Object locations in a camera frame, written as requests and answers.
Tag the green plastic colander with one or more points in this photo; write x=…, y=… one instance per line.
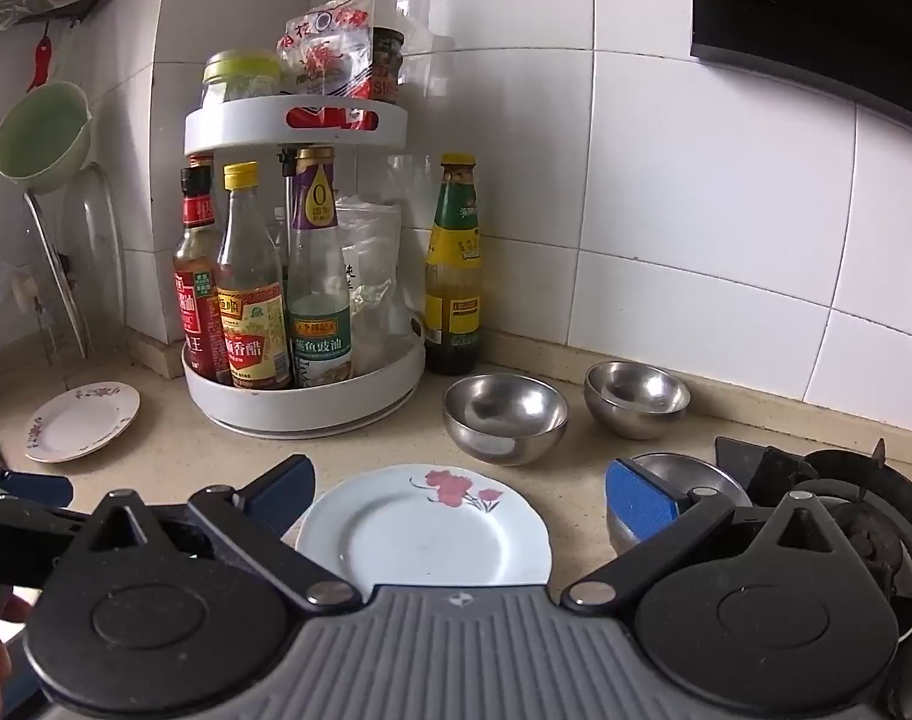
x=40, y=135

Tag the red seasoning packet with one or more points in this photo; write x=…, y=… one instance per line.
x=313, y=117

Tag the white wall plug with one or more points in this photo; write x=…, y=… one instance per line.
x=25, y=292

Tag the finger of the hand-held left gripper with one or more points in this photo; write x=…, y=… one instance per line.
x=36, y=487

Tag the yellow cap vinegar bottle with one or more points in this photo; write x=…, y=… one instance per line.
x=253, y=337

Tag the glass pot lid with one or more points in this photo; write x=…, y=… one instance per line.
x=96, y=240

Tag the dark glass jar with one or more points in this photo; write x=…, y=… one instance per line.
x=388, y=60

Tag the dark wall shelf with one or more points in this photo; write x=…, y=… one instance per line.
x=66, y=11

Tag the clear plastic bag of powder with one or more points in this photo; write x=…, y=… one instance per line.
x=373, y=255

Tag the dark soy sauce bottle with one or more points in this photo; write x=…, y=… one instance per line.
x=197, y=240

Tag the small floral white plate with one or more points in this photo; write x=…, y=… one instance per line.
x=81, y=420

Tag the green lid glass jar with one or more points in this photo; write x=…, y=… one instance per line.
x=238, y=75

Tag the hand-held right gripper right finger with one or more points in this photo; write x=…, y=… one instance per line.
x=640, y=499

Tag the red cap sauce bottle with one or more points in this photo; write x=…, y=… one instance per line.
x=199, y=160

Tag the steel bowl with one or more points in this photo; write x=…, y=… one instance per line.
x=501, y=420
x=718, y=474
x=636, y=405

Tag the red white snack packet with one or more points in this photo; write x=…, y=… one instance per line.
x=325, y=45

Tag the white two-tier spice rack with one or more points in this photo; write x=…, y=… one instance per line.
x=306, y=411

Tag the green yellow label bottle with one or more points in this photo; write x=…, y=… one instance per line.
x=452, y=262

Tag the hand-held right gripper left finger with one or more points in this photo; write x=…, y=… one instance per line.
x=276, y=491

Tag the purple label sauce bottle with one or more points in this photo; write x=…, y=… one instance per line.
x=317, y=337

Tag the white plate with red flower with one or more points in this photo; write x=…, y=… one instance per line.
x=418, y=532

